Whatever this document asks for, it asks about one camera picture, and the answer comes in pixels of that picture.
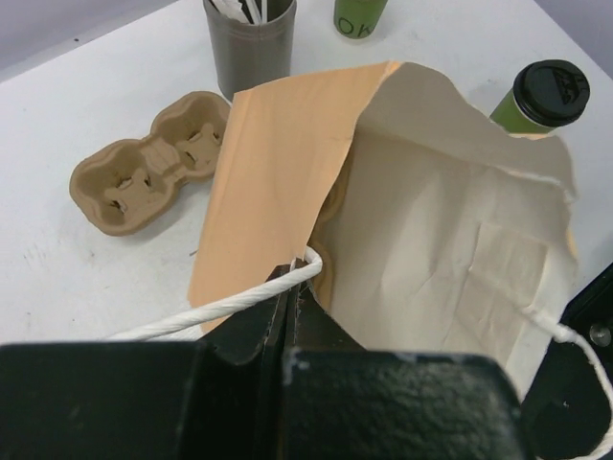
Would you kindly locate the brown pulp cup carrier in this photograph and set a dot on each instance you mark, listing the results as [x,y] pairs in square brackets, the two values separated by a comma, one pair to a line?
[322,232]

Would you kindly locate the brown paper bag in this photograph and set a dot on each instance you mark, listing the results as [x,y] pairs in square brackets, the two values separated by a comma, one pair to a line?
[453,235]

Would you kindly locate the black plastic cup lid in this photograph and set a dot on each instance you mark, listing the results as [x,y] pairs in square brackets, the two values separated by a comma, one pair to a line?
[552,92]

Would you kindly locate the grey cylindrical straw holder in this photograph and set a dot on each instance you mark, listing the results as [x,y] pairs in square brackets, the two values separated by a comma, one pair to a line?
[247,55]

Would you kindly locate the wrapped white straw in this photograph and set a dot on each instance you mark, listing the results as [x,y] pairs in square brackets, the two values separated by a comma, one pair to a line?
[231,9]
[258,11]

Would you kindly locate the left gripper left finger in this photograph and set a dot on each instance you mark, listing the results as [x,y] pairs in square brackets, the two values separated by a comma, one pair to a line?
[213,398]

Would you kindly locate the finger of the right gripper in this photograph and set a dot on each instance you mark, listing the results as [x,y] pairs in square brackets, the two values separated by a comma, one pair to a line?
[565,411]

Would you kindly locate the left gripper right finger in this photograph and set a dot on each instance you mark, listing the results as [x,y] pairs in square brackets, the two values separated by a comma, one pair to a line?
[341,401]

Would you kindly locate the green paper coffee cup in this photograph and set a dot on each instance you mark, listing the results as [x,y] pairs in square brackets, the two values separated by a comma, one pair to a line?
[508,115]

